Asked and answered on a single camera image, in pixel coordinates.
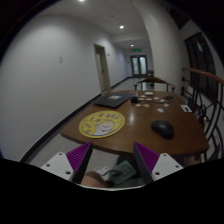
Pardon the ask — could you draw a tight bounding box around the side doorway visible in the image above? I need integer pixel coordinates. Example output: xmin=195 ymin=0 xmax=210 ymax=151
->
xmin=94 ymin=44 xmax=110 ymax=92

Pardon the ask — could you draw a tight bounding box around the dark window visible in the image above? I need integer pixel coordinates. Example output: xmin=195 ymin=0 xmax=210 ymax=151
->
xmin=185 ymin=32 xmax=218 ymax=100

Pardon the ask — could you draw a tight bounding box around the small black box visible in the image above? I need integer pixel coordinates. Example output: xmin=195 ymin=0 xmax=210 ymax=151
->
xmin=131 ymin=96 xmax=139 ymax=103

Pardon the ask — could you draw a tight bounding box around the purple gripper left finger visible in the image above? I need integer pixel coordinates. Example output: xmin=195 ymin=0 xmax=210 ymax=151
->
xmin=41 ymin=141 xmax=94 ymax=185

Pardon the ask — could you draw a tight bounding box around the green patterned bag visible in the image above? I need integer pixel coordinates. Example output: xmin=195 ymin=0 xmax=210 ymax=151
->
xmin=108 ymin=161 xmax=137 ymax=185

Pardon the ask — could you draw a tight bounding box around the wooden chair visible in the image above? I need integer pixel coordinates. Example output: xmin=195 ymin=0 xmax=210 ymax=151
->
xmin=134 ymin=76 xmax=176 ymax=92

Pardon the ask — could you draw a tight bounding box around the round yellow mouse pad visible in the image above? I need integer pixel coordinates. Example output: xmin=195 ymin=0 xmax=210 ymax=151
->
xmin=79 ymin=110 xmax=125 ymax=139

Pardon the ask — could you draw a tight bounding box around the white card on table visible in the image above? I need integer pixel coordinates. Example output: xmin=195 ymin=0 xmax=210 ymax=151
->
xmin=180 ymin=105 xmax=192 ymax=113

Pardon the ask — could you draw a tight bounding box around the black computer mouse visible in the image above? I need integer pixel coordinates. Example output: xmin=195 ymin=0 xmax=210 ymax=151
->
xmin=151 ymin=120 xmax=174 ymax=139

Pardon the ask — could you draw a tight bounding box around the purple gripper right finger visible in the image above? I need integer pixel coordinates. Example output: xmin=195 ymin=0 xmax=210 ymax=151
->
xmin=132 ymin=141 xmax=184 ymax=185

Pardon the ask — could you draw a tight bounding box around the black laptop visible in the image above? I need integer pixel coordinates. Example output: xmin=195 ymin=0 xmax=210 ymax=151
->
xmin=94 ymin=92 xmax=132 ymax=108

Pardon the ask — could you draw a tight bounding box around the double glass door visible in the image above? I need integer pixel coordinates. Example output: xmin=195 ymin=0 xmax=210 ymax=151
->
xmin=131 ymin=55 xmax=148 ymax=76

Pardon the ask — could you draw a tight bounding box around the wooden stair handrail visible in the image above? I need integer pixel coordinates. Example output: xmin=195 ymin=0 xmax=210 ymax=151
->
xmin=182 ymin=67 xmax=224 ymax=86

